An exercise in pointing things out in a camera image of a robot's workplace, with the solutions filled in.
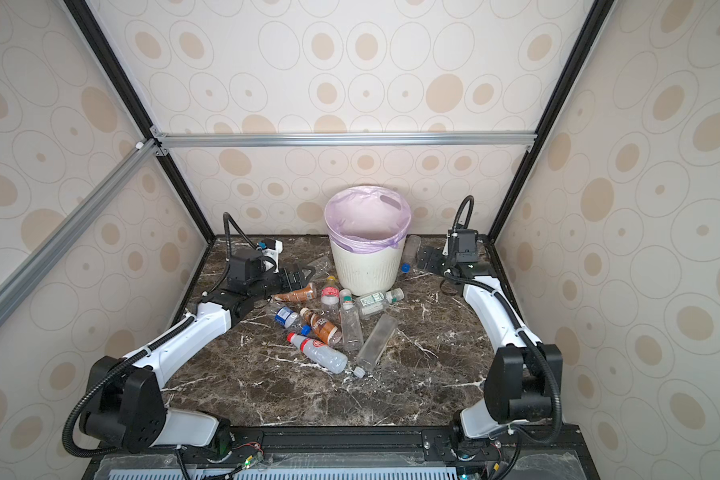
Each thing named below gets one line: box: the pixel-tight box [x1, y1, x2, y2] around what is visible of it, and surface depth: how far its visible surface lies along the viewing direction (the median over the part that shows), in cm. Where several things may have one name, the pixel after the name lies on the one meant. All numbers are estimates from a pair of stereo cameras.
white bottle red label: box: [286, 333, 348, 374], surface depth 87 cm
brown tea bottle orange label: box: [299, 307, 340, 345], surface depth 91 cm
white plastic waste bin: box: [324, 213, 411, 296], surface depth 89 cm
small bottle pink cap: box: [320, 275, 340, 319], surface depth 100 cm
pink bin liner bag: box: [325, 185, 412, 253], surface depth 96 cm
